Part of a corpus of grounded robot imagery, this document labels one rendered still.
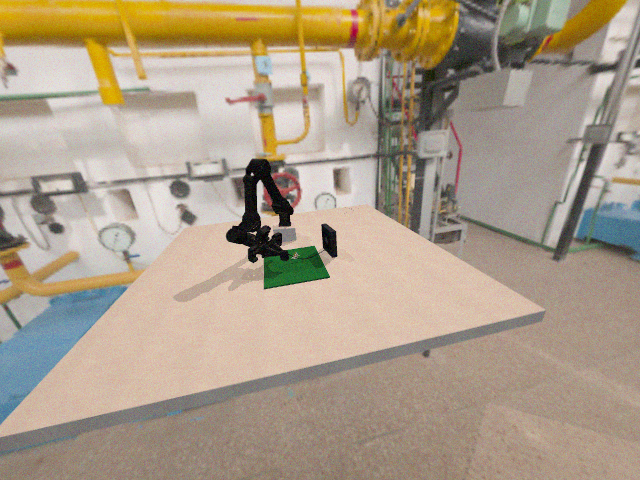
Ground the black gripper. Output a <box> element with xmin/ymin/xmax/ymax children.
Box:
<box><xmin>248</xmin><ymin>232</ymin><xmax>283</xmax><ymax>263</ymax></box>

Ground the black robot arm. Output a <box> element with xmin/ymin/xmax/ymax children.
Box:
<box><xmin>226</xmin><ymin>158</ymin><xmax>294</xmax><ymax>247</ymax></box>

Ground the green circuit board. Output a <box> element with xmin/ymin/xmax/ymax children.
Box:
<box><xmin>264</xmin><ymin>246</ymin><xmax>330</xmax><ymax>289</ymax></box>

